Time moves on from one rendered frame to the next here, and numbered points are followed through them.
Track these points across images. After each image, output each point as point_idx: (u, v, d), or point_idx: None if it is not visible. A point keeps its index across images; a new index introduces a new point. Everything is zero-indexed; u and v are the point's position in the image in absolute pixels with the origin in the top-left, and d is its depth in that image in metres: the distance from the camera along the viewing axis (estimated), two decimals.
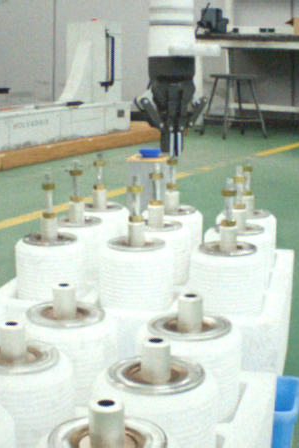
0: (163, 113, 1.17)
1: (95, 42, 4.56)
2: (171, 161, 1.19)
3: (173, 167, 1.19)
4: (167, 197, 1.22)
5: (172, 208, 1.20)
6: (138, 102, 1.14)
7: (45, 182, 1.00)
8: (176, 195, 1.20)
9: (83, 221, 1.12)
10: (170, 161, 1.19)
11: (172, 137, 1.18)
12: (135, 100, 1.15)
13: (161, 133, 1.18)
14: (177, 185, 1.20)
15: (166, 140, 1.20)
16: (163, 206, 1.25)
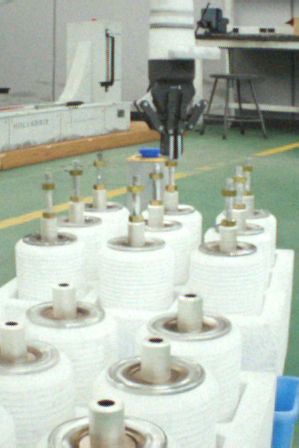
0: (163, 116, 1.17)
1: (95, 42, 4.56)
2: (177, 162, 1.20)
3: (173, 168, 1.20)
4: (174, 199, 1.20)
5: None
6: (138, 105, 1.14)
7: (45, 182, 1.00)
8: (167, 193, 1.22)
9: (83, 221, 1.12)
10: (176, 162, 1.19)
11: (172, 140, 1.18)
12: (135, 103, 1.15)
13: (161, 136, 1.18)
14: (169, 186, 1.21)
15: (166, 143, 1.20)
16: (175, 215, 1.18)
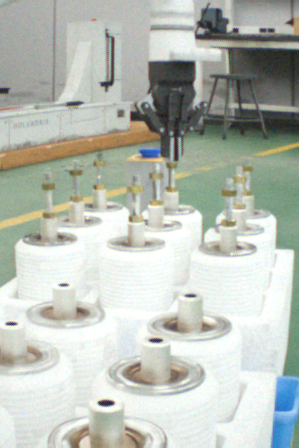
0: (163, 118, 1.17)
1: (95, 42, 4.56)
2: (170, 163, 1.21)
3: (169, 170, 1.20)
4: (168, 199, 1.20)
5: (177, 206, 1.22)
6: (139, 107, 1.15)
7: (45, 182, 1.00)
8: (174, 193, 1.22)
9: (83, 221, 1.12)
10: (172, 163, 1.21)
11: (172, 142, 1.18)
12: (136, 105, 1.15)
13: (161, 138, 1.18)
14: (166, 189, 1.20)
15: (166, 145, 1.20)
16: None
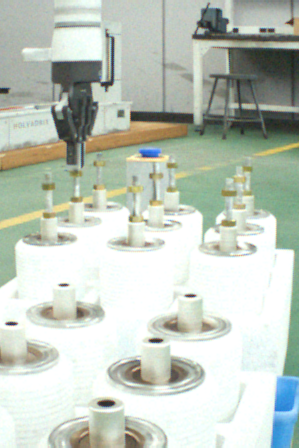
0: (79, 120, 1.11)
1: None
2: (166, 164, 1.19)
3: (170, 170, 1.20)
4: (177, 197, 1.22)
5: (164, 207, 1.21)
6: (91, 106, 1.15)
7: (45, 182, 1.00)
8: (166, 195, 1.20)
9: (76, 222, 1.11)
10: (166, 164, 1.20)
11: None
12: (96, 104, 1.15)
13: (82, 142, 1.12)
14: (175, 189, 1.20)
15: (82, 151, 1.11)
16: (195, 210, 1.22)
